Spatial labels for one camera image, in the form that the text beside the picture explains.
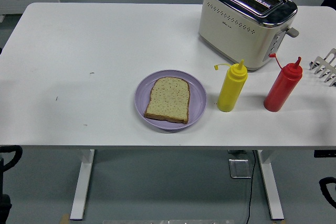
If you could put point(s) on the white table leg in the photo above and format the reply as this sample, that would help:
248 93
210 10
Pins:
270 182
81 182

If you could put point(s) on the cream and chrome toaster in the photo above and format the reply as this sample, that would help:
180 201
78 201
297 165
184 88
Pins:
231 32

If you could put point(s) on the metal floor socket plate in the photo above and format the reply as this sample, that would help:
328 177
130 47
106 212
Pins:
239 169

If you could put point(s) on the black table control box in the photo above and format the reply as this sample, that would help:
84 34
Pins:
325 153

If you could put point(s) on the slice of bread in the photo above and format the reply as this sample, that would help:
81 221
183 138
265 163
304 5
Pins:
169 98

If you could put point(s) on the yellow squeeze bottle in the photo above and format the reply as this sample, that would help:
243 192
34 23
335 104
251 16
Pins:
232 87

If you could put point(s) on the red squeeze bottle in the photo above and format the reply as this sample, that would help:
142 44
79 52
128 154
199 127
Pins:
282 87

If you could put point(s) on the purple round plate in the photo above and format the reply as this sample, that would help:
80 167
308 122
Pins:
199 95

